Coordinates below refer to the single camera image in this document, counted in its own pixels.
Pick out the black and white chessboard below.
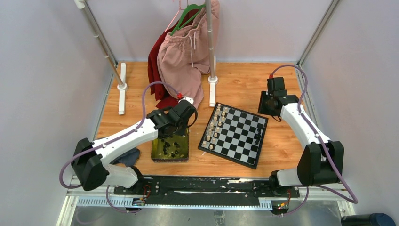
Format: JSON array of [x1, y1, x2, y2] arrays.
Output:
[[198, 103, 268, 170]]

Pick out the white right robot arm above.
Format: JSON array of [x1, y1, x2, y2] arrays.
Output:
[[258, 77, 344, 197]]

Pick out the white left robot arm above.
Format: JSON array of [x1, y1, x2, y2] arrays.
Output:
[[71, 97, 196, 194]]

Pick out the black chess pieces pile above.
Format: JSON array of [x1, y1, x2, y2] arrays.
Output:
[[159, 139, 183, 158]]

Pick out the dark red garment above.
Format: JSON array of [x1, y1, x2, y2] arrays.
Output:
[[148, 10, 197, 109]]

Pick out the gold metal tin tray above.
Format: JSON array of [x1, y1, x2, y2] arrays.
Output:
[[151, 129, 190, 162]]

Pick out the grey blue cloth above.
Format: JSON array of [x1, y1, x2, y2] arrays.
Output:
[[111, 148, 141, 167]]

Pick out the pink shorts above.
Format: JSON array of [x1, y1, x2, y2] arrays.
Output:
[[157, 8, 210, 107]]

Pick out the white clothes rack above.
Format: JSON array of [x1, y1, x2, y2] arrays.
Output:
[[74, 0, 218, 115]]

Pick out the pink clothes hanger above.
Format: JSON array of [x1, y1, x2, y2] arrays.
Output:
[[164, 0, 184, 34]]

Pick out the green clothes hanger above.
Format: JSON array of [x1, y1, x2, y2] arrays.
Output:
[[170, 3, 206, 36]]

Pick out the dark blue cylinder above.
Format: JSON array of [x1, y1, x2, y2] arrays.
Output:
[[341, 213, 396, 226]]

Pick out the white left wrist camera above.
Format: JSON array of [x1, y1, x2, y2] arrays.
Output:
[[181, 96, 194, 106]]

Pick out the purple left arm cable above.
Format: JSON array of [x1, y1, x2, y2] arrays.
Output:
[[59, 81, 183, 214]]

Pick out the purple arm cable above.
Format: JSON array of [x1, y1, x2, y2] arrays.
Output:
[[269, 65, 359, 216], [59, 81, 183, 214]]

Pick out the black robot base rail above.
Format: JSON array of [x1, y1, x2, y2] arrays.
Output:
[[67, 174, 347, 216]]

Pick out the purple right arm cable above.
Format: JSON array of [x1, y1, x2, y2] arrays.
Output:
[[269, 65, 359, 216]]

